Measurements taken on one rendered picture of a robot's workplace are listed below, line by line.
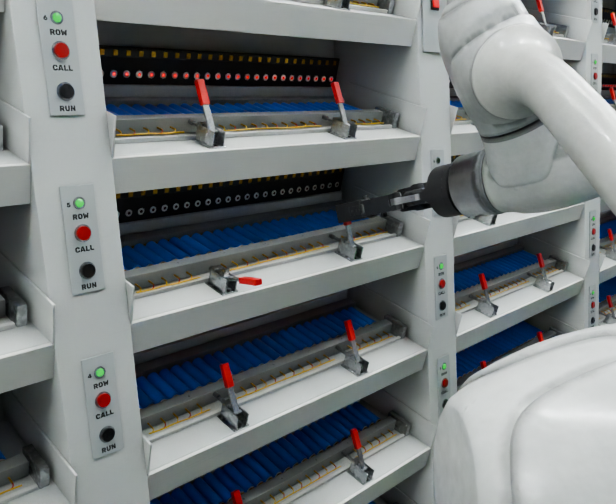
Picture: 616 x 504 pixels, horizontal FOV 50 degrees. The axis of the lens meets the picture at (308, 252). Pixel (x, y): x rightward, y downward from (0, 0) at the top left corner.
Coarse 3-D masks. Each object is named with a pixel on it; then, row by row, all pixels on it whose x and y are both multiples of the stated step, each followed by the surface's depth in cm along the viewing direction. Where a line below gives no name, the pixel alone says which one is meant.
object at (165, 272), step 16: (352, 224) 118; (368, 224) 120; (384, 224) 124; (272, 240) 105; (288, 240) 106; (304, 240) 109; (320, 240) 112; (192, 256) 95; (208, 256) 96; (224, 256) 97; (240, 256) 99; (256, 256) 102; (272, 256) 105; (288, 256) 105; (128, 272) 87; (144, 272) 88; (160, 272) 89; (176, 272) 92; (192, 272) 94
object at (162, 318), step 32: (128, 224) 98; (160, 224) 102; (416, 224) 122; (320, 256) 109; (384, 256) 114; (416, 256) 121; (128, 288) 79; (192, 288) 91; (256, 288) 94; (288, 288) 99; (320, 288) 104; (160, 320) 83; (192, 320) 87; (224, 320) 92
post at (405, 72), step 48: (336, 48) 129; (384, 48) 121; (432, 96) 120; (432, 144) 121; (384, 192) 126; (432, 240) 123; (384, 288) 130; (432, 288) 125; (432, 336) 126; (432, 384) 127; (432, 480) 130
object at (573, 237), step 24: (528, 0) 172; (552, 0) 167; (576, 0) 163; (600, 0) 167; (600, 24) 168; (600, 48) 169; (600, 72) 170; (552, 240) 178; (576, 240) 173; (552, 312) 181; (576, 312) 176
